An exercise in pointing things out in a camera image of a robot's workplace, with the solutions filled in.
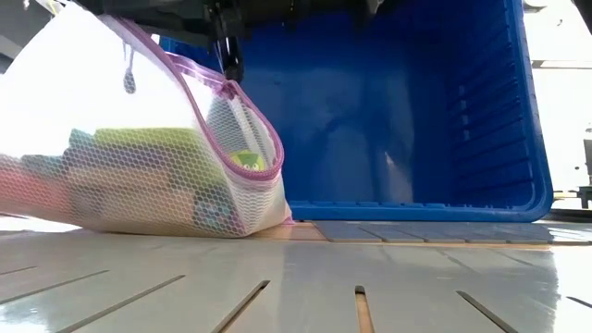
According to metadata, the long grey slotted divider board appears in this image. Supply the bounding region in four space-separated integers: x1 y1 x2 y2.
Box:
0 226 592 333

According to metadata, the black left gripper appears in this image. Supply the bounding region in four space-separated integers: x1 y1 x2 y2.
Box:
76 0 215 48

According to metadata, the blue plastic bin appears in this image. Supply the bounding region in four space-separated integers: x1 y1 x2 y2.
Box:
159 0 555 224

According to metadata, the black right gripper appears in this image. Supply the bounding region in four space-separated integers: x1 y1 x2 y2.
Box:
205 0 386 85

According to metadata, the lime green wooden block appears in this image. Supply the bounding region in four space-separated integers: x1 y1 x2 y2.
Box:
93 128 221 189
229 149 268 173

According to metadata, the teal wooden block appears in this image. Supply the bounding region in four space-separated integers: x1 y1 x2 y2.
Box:
192 192 238 233
68 128 99 156

